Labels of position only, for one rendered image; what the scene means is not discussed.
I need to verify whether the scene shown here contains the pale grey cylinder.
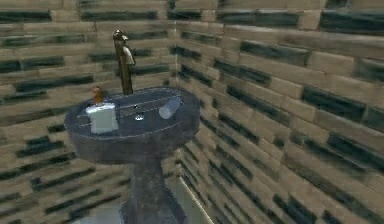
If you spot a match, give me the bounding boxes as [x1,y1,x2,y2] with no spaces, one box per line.
[158,96,182,120]

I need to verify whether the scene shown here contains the dark grey pedestal sink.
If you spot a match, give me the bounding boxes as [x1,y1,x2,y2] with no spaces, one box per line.
[64,86,202,224]

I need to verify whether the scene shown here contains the bronze sink faucet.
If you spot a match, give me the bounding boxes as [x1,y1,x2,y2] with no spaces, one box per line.
[112,29,137,96]

